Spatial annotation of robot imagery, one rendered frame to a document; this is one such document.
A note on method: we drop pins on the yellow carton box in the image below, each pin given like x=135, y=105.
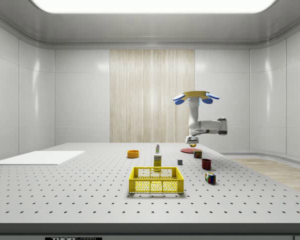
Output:
x=157, y=160

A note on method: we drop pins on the grey cube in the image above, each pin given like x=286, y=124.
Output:
x=180, y=162

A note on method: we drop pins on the flat-sided can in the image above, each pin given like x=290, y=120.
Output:
x=198, y=155

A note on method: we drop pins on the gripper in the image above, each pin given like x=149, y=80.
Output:
x=192, y=139

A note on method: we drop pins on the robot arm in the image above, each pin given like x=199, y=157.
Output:
x=193, y=117

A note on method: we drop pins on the white board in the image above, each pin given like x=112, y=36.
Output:
x=37, y=157

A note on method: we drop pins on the yellow basket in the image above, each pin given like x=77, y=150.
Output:
x=156, y=186

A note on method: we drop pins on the yellow banana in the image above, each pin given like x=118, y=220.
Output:
x=193, y=145

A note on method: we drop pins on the small white bottle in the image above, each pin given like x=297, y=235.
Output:
x=157, y=148

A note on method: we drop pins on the red mug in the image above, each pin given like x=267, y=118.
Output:
x=206, y=164

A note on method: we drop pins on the puzzle cube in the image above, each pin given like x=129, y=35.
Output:
x=210, y=178

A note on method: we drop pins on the yellow bowl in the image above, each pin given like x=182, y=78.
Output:
x=133, y=154

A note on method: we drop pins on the red plate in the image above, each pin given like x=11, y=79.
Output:
x=187, y=150

